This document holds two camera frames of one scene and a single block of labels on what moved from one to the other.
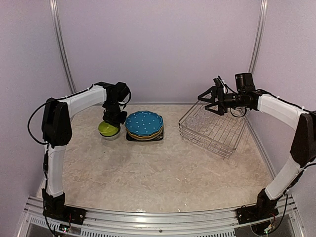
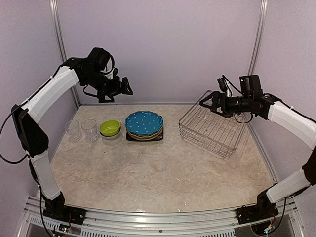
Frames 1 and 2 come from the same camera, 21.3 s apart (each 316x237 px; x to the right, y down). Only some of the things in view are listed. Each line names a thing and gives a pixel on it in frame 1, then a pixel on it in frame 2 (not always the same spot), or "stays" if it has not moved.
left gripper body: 113,114 → 99,82
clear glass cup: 204,114 → 89,127
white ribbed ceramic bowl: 112,138 stays
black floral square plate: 158,138 stays
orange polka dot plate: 146,137 stays
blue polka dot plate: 143,123 stays
